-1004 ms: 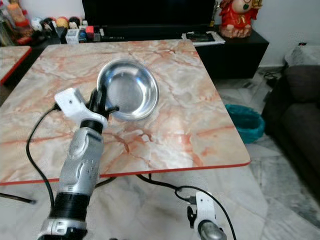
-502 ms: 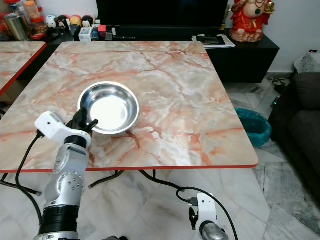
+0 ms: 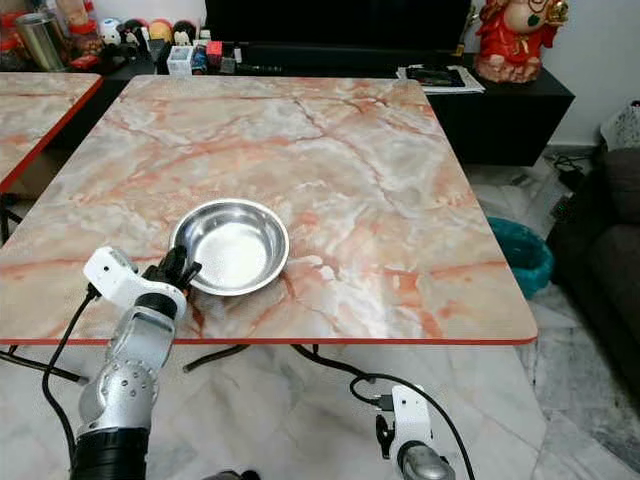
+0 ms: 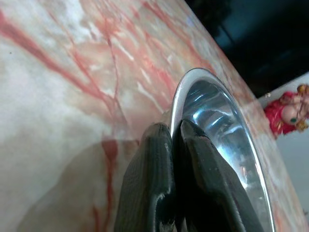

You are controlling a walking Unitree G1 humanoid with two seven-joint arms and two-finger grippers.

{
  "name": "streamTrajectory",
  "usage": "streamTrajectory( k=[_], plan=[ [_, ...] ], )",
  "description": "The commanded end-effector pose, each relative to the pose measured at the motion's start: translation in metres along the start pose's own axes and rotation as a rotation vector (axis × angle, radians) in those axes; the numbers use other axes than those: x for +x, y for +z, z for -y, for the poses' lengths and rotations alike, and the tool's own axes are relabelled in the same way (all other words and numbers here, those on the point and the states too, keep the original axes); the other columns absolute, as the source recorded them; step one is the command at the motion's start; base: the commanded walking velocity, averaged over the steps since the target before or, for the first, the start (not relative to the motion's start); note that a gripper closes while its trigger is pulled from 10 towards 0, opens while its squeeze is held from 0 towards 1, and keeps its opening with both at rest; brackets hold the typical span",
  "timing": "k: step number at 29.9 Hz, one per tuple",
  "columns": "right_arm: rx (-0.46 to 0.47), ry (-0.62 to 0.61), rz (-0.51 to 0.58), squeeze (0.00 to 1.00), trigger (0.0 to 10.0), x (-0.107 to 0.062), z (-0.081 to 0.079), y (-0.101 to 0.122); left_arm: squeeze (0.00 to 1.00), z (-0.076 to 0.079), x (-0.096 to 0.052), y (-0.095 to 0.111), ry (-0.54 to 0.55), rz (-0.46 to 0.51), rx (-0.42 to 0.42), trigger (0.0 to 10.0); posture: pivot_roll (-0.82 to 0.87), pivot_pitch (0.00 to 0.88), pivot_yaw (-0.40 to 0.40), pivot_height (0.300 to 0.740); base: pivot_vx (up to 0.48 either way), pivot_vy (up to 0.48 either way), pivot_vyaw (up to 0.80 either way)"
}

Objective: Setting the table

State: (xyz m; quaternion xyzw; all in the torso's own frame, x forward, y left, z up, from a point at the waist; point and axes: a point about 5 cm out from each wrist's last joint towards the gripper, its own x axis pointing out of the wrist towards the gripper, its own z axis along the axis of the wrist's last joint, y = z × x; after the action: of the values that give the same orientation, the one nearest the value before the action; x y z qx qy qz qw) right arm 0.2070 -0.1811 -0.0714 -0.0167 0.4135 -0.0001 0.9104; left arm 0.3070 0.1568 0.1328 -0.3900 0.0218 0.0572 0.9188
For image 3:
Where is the black flat television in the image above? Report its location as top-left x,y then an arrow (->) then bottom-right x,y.
203,0 -> 474,49

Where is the white paper stack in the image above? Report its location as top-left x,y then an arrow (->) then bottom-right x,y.
396,64 -> 491,96

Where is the dark sofa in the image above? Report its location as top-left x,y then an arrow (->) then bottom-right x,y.
547,146 -> 640,367

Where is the tall red-lid jar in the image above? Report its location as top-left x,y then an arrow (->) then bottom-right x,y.
69,20 -> 98,61

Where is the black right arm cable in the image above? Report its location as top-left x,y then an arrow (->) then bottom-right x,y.
350,372 -> 478,480

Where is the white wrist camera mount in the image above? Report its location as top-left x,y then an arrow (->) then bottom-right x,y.
82,245 -> 187,316
389,384 -> 434,447

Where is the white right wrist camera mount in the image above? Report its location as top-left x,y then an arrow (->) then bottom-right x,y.
389,384 -> 434,447

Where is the squat red-lid jar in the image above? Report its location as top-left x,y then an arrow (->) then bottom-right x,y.
0,38 -> 25,71

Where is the white mesh basket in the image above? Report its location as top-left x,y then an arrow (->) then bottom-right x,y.
599,98 -> 640,153

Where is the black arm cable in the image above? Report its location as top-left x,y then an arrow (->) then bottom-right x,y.
350,372 -> 478,480
42,285 -> 99,469

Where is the red fortune god figurine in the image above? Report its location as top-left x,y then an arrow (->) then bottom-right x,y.
473,0 -> 571,85

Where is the small white panda figurine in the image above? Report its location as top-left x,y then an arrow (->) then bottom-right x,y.
97,17 -> 124,47

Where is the steel cylindrical canister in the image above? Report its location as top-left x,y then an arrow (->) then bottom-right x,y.
16,11 -> 69,72

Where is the teal waste bin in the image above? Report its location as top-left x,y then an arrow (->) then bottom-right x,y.
488,216 -> 556,300

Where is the low black television cabinet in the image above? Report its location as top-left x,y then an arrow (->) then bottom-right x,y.
50,45 -> 577,169

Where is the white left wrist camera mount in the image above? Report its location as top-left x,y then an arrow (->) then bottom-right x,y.
82,245 -> 187,316

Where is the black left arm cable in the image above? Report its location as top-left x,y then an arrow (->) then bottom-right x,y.
42,285 -> 99,469

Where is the round stainless steel bowl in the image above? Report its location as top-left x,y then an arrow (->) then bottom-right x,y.
170,198 -> 291,297

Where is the small white clear box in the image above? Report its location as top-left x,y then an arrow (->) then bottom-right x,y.
166,46 -> 194,77

